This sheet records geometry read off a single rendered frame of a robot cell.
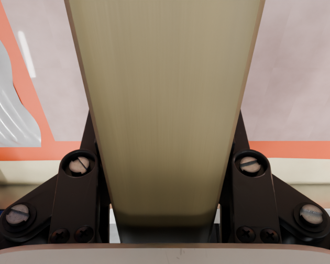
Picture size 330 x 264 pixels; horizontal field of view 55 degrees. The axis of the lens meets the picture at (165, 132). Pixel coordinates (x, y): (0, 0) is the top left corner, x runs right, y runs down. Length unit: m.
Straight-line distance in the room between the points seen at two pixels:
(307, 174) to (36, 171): 0.33
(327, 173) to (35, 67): 0.34
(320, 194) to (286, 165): 0.07
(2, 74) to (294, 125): 0.28
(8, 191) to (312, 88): 0.36
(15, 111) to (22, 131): 0.03
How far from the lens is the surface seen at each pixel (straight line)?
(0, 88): 0.32
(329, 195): 0.45
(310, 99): 0.33
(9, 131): 0.35
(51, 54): 0.28
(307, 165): 0.41
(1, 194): 0.45
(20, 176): 0.43
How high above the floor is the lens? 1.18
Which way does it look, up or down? 43 degrees down
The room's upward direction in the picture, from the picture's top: 180 degrees clockwise
